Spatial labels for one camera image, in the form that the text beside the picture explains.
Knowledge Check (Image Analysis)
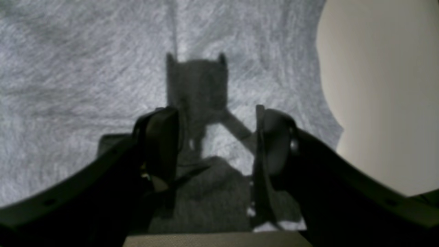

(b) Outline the grey T-shirt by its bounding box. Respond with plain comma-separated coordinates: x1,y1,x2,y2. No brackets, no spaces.
1,0,342,234

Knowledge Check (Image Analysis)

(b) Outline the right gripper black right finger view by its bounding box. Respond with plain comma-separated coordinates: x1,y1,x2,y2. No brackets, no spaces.
253,105,439,247

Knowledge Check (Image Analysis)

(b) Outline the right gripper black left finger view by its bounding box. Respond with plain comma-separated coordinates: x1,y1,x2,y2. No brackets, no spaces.
1,107,180,247

